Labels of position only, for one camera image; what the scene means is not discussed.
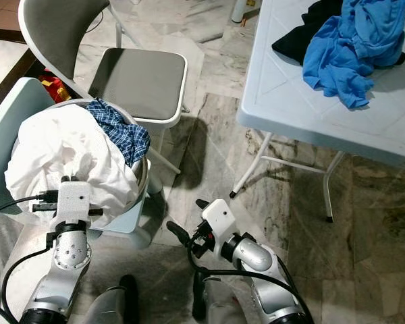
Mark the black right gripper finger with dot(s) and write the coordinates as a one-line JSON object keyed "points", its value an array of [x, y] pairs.
{"points": [[202, 204], [179, 232]]}

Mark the white shirt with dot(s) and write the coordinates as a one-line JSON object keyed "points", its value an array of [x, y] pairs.
{"points": [[54, 155]]}

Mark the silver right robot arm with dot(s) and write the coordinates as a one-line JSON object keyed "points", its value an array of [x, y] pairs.
{"points": [[253, 256]]}

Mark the silver right robot leg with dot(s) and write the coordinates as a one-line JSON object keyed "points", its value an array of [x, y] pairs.
{"points": [[223, 304]]}

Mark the silver robot leg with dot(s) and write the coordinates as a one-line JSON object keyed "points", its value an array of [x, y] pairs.
{"points": [[223, 304], [111, 310]]}

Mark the light blue laundry tub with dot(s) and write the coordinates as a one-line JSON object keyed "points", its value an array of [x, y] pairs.
{"points": [[0, 148]]}

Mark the silver left robot leg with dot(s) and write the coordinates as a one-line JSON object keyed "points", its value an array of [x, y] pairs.
{"points": [[111, 310]]}

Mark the blue plaid shirt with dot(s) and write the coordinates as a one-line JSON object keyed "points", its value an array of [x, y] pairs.
{"points": [[128, 131]]}

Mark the red yellow snack packet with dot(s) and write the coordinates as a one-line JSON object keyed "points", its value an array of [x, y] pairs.
{"points": [[54, 86]]}

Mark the light blue plastic table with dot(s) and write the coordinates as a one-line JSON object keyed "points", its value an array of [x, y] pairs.
{"points": [[283, 101]]}

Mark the grey white chair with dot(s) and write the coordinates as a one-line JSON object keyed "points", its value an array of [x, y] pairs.
{"points": [[138, 84]]}

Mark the black garment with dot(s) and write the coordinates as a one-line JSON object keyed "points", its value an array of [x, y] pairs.
{"points": [[297, 44]]}

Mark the white plastic bottle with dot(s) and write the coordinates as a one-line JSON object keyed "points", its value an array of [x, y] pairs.
{"points": [[241, 9]]}

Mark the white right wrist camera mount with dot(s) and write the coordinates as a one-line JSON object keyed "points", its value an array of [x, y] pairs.
{"points": [[219, 216]]}

